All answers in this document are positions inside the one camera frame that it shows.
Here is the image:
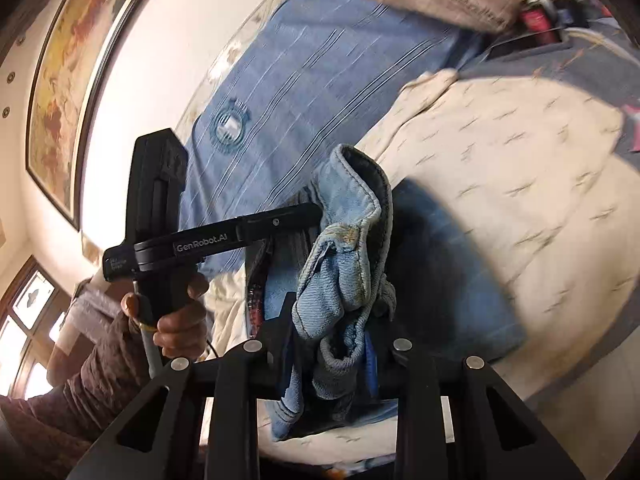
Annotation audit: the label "brown knitted sleeve forearm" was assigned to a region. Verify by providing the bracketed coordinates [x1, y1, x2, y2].
[1, 313, 150, 479]

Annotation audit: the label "blue plaid pillow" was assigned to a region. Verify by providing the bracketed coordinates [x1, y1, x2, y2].
[177, 0, 490, 279]

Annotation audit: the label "blue denim jeans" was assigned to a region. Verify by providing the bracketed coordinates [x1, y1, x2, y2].
[245, 144, 525, 441]

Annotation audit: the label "cream leaf-print quilt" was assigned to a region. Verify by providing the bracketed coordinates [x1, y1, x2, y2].
[199, 68, 640, 470]

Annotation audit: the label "framed wall painting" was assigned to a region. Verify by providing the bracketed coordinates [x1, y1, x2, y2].
[25, 0, 139, 229]

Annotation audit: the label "person's left hand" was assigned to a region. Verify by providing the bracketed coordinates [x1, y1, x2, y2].
[152, 273, 208, 361]

